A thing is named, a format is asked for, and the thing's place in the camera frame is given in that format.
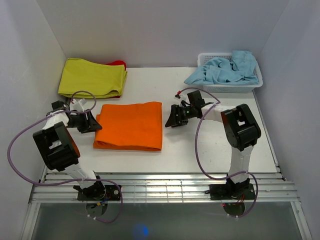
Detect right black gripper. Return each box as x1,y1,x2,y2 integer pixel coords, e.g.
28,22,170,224
165,104,196,128

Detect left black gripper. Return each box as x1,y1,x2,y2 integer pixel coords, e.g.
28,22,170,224
66,108,103,134

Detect orange trousers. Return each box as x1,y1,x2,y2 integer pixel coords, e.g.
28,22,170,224
93,101,163,152

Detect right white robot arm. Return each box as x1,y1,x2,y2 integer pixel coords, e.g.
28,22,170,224
165,88,262,200

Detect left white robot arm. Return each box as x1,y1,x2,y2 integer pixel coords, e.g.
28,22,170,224
32,98,107,200

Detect folded yellow trousers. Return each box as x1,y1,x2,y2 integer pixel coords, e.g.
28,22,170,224
58,58,128,99

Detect folded red trousers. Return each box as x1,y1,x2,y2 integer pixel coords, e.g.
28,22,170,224
105,60,127,70

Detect light blue trousers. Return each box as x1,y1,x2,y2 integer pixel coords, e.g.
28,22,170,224
184,50,259,85

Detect white plastic basket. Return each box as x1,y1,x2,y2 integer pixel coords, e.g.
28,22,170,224
197,52,263,94

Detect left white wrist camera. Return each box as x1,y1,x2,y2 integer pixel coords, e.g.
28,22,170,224
70,98,87,112

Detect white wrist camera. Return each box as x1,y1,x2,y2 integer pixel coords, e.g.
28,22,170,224
70,98,87,112
174,91,187,103

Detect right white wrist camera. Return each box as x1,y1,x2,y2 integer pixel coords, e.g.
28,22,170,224
174,91,187,103

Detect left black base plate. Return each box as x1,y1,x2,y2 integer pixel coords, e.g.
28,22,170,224
76,184,121,202

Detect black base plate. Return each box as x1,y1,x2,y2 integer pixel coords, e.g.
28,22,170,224
207,183,256,200
76,184,121,202

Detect aluminium rail frame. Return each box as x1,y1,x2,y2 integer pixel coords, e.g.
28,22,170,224
20,92,313,240

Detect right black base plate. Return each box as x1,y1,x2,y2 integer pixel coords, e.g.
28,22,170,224
207,183,256,200

